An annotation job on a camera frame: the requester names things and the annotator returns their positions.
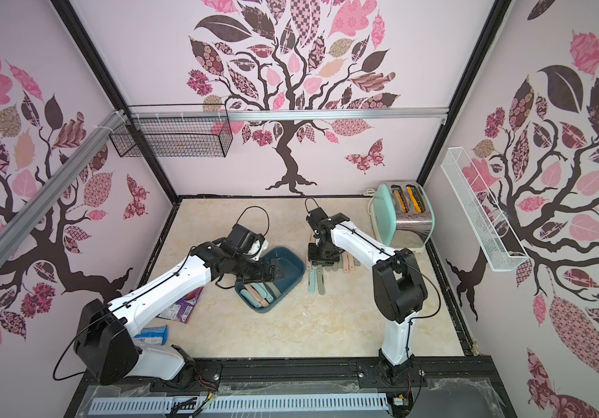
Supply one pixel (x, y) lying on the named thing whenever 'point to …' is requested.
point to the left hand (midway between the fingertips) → (270, 282)
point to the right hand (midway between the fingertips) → (318, 265)
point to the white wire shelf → (494, 228)
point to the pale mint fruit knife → (312, 280)
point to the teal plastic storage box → (259, 296)
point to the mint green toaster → (403, 213)
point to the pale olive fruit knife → (320, 279)
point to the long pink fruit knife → (255, 295)
